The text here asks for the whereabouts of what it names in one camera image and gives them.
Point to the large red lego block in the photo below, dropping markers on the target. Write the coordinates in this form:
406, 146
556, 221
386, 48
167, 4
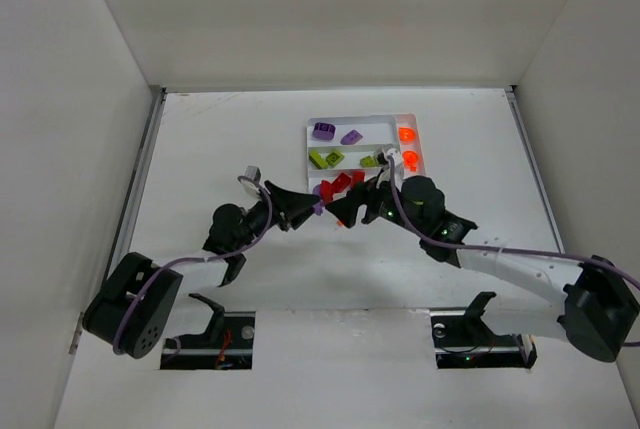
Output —
326, 191

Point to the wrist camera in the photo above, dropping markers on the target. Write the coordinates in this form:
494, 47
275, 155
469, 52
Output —
251, 176
388, 155

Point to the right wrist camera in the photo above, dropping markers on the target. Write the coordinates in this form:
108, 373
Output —
388, 155

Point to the white divided sorting tray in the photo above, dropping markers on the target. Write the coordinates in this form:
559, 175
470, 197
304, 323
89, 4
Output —
377, 131

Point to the small lime green lego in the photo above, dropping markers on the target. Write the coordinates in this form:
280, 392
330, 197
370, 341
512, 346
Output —
368, 162

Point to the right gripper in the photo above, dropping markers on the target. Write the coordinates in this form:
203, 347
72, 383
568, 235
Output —
368, 200

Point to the orange flower lego piece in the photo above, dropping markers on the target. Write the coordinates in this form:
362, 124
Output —
406, 135

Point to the purple round lego brick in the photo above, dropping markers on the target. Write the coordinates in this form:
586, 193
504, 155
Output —
323, 131

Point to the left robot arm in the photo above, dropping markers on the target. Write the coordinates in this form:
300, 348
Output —
131, 310

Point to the orange round lego piece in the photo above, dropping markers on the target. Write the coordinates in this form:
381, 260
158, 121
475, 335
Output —
411, 160

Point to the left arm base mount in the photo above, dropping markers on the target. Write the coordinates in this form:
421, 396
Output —
202, 335

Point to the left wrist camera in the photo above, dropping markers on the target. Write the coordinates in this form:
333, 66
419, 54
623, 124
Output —
251, 176

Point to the red rounded lego brick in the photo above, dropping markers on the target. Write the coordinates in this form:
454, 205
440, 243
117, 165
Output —
357, 177

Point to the purple lego plate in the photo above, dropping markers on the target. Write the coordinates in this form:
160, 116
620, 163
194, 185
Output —
319, 206

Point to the long lime green lego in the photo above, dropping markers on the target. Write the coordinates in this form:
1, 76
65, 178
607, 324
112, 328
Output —
317, 160

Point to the small red lego brick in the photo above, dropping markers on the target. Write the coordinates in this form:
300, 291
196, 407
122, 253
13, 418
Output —
341, 183

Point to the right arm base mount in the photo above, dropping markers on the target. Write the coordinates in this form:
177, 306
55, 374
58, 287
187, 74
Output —
462, 340

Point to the purple wedge lego piece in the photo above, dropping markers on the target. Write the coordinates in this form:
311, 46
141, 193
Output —
351, 138

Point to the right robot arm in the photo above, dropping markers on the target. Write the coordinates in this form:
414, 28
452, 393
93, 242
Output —
587, 302

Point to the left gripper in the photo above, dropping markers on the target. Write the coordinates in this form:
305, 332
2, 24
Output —
278, 205

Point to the lime green square lego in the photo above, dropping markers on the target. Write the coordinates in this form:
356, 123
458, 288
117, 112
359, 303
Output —
334, 158

